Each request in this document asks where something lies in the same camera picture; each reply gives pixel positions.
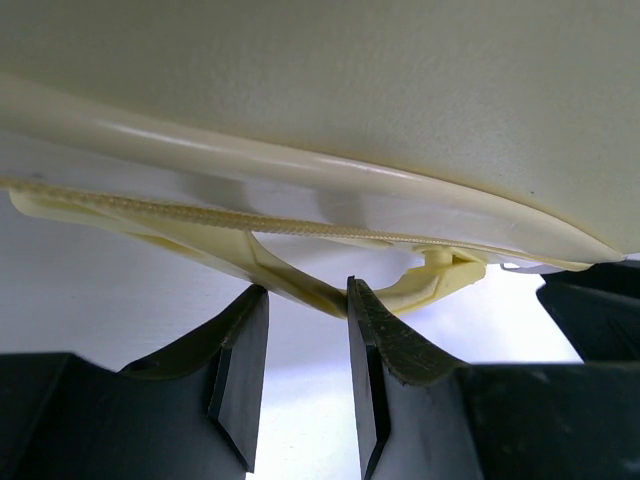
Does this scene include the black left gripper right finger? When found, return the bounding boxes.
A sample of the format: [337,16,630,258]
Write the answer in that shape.
[347,278,639,479]

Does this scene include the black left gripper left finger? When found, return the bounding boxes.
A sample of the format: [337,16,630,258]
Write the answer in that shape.
[1,285,269,479]

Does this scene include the yellow hard-shell suitcase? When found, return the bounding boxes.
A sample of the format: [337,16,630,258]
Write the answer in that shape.
[1,1,639,318]

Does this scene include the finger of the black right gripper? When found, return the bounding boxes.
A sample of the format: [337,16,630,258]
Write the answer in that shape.
[536,260,639,362]

